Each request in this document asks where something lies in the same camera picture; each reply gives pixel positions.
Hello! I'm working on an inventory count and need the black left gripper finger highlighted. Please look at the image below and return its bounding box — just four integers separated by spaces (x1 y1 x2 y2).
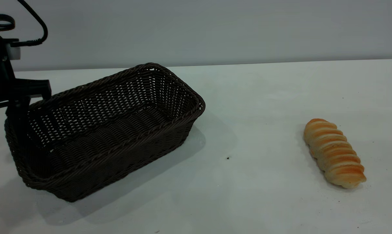
6 98 32 148

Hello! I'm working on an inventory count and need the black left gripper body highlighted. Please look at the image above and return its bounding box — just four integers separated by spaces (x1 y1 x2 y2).
0 32 52 111

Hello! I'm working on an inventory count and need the black woven wicker basket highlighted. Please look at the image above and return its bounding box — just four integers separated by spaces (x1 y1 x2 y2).
4 62 206 203

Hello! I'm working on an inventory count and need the ridged golden bread loaf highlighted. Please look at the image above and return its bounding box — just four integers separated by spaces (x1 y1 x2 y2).
304 119 367 189

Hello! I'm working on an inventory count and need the white connector block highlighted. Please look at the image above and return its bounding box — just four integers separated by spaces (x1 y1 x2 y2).
6 44 22 61

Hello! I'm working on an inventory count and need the black coiled cable loop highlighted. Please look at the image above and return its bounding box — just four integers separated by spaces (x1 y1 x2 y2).
0 14 16 32

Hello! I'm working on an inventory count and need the black camera cable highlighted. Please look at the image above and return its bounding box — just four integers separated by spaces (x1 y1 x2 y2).
10 0 49 47

